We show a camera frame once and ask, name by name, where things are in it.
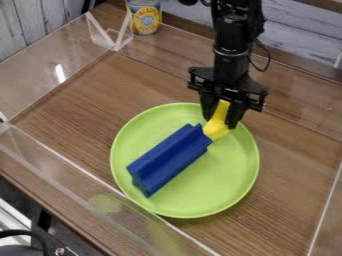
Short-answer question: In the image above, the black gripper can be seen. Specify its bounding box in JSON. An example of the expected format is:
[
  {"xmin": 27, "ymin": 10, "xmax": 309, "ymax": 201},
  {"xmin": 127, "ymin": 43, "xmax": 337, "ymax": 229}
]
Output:
[{"xmin": 189, "ymin": 67, "xmax": 269, "ymax": 129}]

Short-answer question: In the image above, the yellow banana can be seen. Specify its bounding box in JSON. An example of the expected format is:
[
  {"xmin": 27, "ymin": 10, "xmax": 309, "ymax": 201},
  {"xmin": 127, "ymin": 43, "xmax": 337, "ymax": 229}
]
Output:
[{"xmin": 203, "ymin": 100, "xmax": 230, "ymax": 141}]

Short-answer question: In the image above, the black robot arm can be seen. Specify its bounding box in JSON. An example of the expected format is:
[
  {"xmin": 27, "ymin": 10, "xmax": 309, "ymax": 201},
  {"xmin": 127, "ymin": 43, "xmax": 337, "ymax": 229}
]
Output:
[{"xmin": 178, "ymin": 0, "xmax": 269, "ymax": 129}]

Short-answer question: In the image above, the green round plate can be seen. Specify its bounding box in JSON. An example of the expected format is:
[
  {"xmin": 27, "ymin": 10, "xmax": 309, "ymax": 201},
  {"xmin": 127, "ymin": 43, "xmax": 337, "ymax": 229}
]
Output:
[{"xmin": 110, "ymin": 103, "xmax": 259, "ymax": 219}]

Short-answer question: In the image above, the blue plastic block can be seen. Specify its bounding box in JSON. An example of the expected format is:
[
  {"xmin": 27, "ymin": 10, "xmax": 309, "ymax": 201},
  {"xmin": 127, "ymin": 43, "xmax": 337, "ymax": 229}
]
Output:
[{"xmin": 127, "ymin": 124, "xmax": 213, "ymax": 197}]

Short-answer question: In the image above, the yellow labelled tin can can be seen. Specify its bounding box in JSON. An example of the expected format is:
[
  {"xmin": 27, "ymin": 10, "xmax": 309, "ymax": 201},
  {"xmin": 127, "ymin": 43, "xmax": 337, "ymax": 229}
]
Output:
[{"xmin": 126, "ymin": 0, "xmax": 162, "ymax": 35}]

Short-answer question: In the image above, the clear acrylic enclosure wall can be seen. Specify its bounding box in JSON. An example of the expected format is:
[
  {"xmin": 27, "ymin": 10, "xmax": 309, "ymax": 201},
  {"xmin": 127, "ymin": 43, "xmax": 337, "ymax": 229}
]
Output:
[{"xmin": 0, "ymin": 5, "xmax": 342, "ymax": 256}]

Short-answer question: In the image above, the black metal bracket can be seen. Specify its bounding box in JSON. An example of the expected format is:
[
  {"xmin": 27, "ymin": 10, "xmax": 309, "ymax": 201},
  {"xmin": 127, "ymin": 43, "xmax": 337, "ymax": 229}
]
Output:
[{"xmin": 31, "ymin": 224, "xmax": 79, "ymax": 256}]

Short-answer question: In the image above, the black cable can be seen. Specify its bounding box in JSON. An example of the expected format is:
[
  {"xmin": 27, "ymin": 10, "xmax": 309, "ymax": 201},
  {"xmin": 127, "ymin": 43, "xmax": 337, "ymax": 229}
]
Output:
[{"xmin": 0, "ymin": 226, "xmax": 50, "ymax": 256}]

